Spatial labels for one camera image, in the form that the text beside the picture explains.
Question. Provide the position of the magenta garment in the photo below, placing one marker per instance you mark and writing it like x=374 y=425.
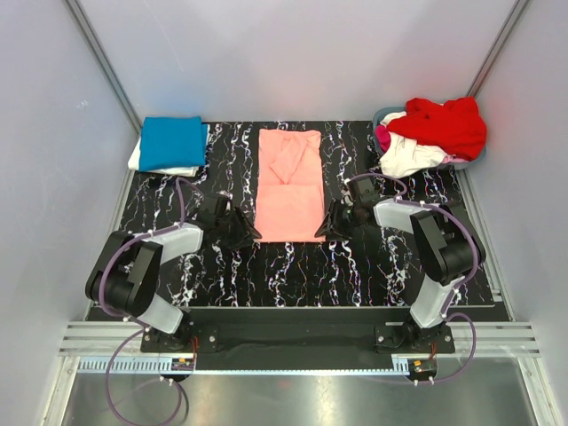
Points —
x=383 y=137

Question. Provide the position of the salmon pink t shirt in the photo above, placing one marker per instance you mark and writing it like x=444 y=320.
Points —
x=290 y=202

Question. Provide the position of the red t shirt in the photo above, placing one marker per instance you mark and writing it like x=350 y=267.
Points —
x=455 y=126

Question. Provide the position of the aluminium rail frame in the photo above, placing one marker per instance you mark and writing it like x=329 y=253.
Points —
x=100 y=346

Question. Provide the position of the black mounting base plate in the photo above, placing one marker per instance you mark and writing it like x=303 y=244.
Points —
x=254 y=340

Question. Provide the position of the folded white t shirt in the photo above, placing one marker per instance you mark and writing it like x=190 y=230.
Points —
x=186 y=172

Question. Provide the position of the white crumpled t shirt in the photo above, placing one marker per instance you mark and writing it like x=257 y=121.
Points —
x=406 y=156

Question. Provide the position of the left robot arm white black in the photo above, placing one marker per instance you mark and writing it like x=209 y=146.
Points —
x=124 y=279

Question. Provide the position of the grey blue laundry basket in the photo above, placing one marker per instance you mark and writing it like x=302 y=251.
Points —
x=456 y=164

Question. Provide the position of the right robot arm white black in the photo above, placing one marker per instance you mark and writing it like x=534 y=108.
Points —
x=448 y=245

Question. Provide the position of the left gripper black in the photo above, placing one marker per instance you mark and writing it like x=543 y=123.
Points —
x=245 y=231

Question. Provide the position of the black marble pattern mat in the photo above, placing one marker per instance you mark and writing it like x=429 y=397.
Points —
x=378 y=267

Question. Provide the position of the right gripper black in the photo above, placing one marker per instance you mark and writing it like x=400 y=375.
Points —
x=332 y=227

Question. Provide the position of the folded blue t shirt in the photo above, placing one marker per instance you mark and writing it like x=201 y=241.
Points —
x=172 y=142

